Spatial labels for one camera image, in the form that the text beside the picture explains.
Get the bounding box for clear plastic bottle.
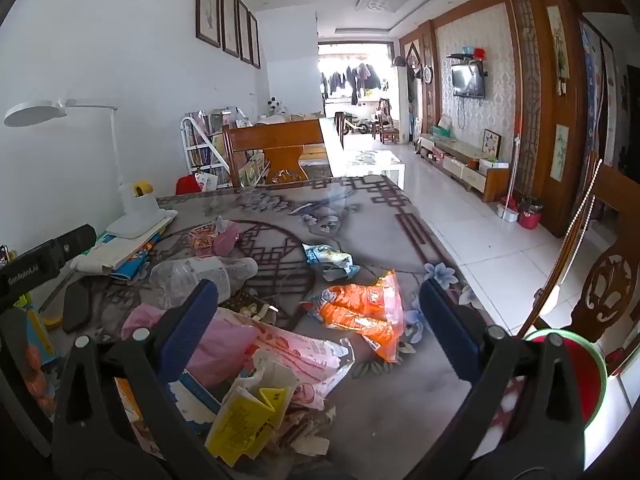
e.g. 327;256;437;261
149;256;259;307

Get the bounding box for white coffee table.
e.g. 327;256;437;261
344;149;407;188

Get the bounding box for hanging dark clothes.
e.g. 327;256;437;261
320;62;387;107

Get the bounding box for wooden sofa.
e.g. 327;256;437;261
287;112;346;171

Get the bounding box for small wooden chair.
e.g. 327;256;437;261
377;99;401;145

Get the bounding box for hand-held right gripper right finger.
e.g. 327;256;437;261
400;276;586;480

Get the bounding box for yellow paper packet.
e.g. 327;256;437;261
204;385;301;467

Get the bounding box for pink white printed packaging bag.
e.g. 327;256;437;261
215;309;357;413

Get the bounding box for carved wooden dining chair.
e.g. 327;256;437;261
515;152;640;378

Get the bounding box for mop with red handle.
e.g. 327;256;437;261
499;114;524;223

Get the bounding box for brown patterned wrapper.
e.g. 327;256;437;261
220;294;281;328

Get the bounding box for wooden television cabinet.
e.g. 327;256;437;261
418;132;511;204

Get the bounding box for white book rack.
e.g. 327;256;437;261
180;107;266;191

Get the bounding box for wall-mounted television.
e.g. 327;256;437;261
451;63;487;99

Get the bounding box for white desk lamp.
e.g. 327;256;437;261
4;99;179;239

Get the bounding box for red bag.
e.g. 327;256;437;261
175;173;207;196

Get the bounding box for white beaded cord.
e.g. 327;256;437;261
556;152;602;288

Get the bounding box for blue hanging wall scroll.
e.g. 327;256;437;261
579;17;617;153

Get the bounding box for red bucket with green rim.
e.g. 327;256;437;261
525;329;609;431

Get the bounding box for framed wall picture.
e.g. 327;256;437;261
248;11;262;70
196;0;221;48
220;0;240;58
236;0;252;65

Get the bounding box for dark flat object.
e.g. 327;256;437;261
61;282;92;334

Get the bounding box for orange snack bag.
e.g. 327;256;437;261
301;270;406;364

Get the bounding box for blue toy stand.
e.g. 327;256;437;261
0;290;58;413

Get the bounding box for blue white paper packet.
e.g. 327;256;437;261
115;370;223;436

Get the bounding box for small pink plastic bag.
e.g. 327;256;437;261
212;217;242;257

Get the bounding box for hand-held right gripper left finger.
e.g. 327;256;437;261
51;279;236;480

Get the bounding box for wall shelf with containers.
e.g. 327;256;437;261
446;46;489;66

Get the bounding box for red patterned wrapper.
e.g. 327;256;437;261
187;225;218;253

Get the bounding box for blue white snack wrapper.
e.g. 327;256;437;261
303;243;361;282

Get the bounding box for framed geometric picture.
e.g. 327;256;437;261
481;128;503;162

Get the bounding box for large pink plastic bag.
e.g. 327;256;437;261
121;304;262;388

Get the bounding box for small children's bicycle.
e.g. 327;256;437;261
341;111;377;137

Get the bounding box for stack of booklets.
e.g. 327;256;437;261
70;227;167;281

